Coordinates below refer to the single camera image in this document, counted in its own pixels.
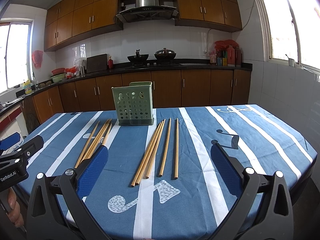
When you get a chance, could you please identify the brown lower kitchen cabinets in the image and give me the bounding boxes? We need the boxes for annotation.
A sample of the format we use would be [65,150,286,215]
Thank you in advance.
[21,69,251,132]

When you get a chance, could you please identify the person's left hand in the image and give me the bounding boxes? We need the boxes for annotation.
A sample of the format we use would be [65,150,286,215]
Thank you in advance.
[7,188,24,228]

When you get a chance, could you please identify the yellow detergent bottle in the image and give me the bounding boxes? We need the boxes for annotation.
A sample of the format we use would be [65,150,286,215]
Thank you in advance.
[23,80,32,95]

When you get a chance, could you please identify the bamboo chopstick left group leftmost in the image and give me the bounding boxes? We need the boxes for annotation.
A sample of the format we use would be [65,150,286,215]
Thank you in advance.
[75,121,100,168]

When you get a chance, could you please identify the bamboo chopstick group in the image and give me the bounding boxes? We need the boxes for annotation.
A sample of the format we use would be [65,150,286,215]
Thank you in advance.
[145,119,166,179]
[83,119,111,160]
[75,121,100,168]
[76,119,111,167]
[130,124,160,187]
[134,120,164,186]
[102,122,112,146]

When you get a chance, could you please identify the green and red basins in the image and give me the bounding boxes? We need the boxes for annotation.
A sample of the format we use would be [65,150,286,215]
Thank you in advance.
[51,68,65,83]

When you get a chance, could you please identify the bamboo chopstick left group rightmost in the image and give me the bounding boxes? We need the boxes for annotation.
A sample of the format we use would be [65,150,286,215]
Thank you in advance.
[102,122,112,146]

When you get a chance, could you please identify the bamboo chopstick right group left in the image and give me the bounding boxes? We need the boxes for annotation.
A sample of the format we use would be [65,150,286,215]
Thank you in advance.
[130,124,160,187]

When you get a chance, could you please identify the small white fan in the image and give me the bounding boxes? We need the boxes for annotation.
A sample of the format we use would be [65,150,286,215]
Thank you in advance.
[74,57,87,76]

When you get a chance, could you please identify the bamboo chopstick right group middle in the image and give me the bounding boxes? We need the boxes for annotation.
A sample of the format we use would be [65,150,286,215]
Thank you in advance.
[134,120,164,186]

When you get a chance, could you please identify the blue white striped tablecloth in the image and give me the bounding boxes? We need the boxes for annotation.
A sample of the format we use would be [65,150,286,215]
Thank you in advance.
[19,105,317,239]

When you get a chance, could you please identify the dark cutting board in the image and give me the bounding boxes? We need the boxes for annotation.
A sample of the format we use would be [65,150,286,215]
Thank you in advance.
[86,54,108,74]

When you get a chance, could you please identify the red bottle on counter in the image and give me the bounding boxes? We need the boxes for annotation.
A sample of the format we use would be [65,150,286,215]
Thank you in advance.
[108,56,113,69]

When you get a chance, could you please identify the green perforated utensil holder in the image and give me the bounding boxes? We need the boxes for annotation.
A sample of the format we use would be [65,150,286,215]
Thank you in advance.
[111,81,154,126]

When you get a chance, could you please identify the black wok left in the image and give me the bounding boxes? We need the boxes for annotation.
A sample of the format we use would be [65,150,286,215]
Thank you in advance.
[127,49,149,64]

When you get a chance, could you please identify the white cup on windowsill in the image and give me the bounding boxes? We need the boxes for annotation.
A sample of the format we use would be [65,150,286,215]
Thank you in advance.
[286,54,295,67]

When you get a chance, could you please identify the red plastic bags with bottles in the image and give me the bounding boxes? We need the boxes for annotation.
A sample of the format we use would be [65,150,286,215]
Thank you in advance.
[209,40,242,67]

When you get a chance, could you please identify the black lidded wok right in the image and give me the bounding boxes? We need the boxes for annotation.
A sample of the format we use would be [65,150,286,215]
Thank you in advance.
[154,48,176,62]

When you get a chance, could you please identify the stainless steel range hood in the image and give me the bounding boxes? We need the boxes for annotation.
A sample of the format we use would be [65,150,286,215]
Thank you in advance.
[116,0,178,23]

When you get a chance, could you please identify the red bag on wall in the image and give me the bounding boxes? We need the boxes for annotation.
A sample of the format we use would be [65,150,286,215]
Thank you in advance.
[31,50,43,69]

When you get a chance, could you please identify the brown upper wall cabinets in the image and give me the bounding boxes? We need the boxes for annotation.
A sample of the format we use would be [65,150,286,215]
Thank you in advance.
[44,0,242,51]

